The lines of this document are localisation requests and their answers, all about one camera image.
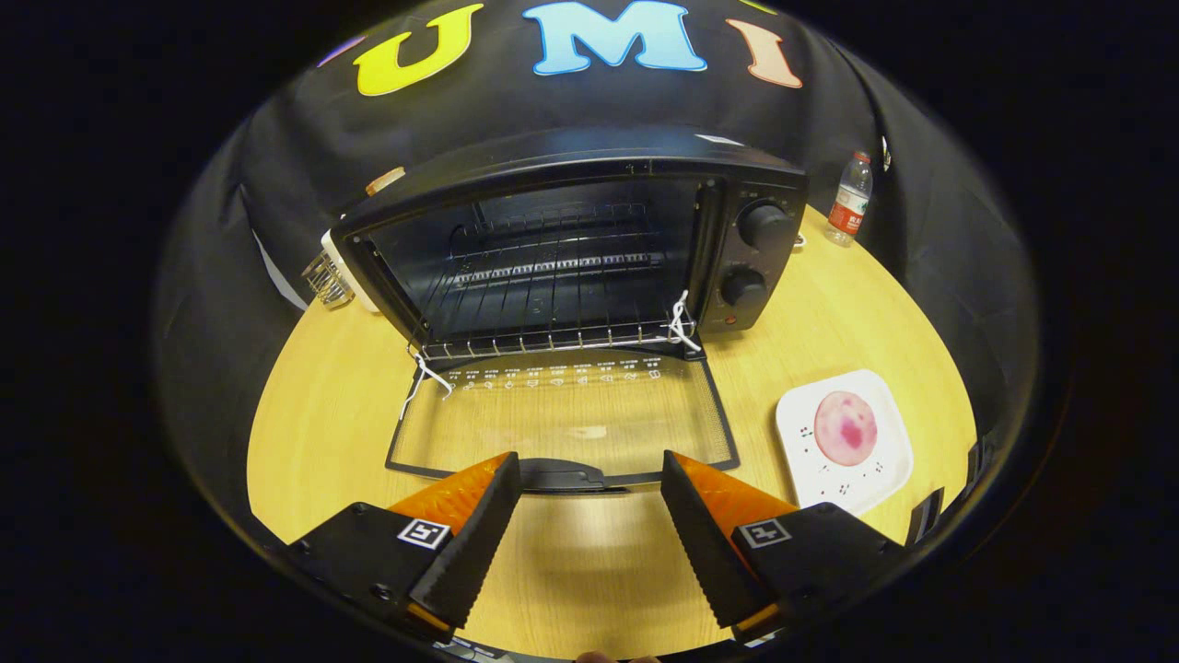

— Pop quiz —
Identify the black toaster oven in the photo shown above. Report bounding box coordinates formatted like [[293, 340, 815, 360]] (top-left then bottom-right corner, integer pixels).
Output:
[[330, 126, 810, 496]]

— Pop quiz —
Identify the white square plate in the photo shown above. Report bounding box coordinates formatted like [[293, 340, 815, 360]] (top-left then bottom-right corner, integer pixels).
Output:
[[776, 369, 915, 517]]

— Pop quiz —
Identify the round pink food slice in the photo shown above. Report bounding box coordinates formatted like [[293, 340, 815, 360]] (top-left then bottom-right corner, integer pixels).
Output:
[[813, 390, 879, 467]]

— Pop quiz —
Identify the wire mesh pen holder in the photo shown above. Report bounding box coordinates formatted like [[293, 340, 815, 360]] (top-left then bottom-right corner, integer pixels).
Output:
[[302, 250, 356, 309]]

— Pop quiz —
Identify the metal oven wire rack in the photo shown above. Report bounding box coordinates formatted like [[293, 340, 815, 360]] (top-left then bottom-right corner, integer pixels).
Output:
[[419, 203, 701, 360]]

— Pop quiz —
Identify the black oven knob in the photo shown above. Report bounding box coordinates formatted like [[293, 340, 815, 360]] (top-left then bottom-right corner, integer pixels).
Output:
[[737, 201, 795, 251], [718, 265, 770, 309]]

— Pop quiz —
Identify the black chair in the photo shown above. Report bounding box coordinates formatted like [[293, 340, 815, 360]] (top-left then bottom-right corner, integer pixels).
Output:
[[907, 488, 946, 546], [965, 437, 996, 489]]

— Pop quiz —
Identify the clear water bottle red label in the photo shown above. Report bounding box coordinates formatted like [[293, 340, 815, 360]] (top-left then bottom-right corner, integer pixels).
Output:
[[824, 152, 874, 248]]

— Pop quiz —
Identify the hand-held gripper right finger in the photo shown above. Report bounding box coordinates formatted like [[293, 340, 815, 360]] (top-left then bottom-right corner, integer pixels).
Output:
[[660, 449, 908, 644]]

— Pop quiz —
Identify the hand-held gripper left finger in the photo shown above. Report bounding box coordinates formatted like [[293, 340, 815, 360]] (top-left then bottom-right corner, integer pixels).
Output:
[[286, 451, 523, 646]]

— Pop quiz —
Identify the glass toaster oven door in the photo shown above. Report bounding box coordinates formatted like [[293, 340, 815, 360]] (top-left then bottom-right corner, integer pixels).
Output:
[[385, 348, 741, 496]]

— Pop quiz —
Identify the white string tie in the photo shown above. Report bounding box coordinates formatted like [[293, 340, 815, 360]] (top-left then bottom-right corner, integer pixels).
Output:
[[401, 350, 454, 420], [668, 290, 701, 351]]

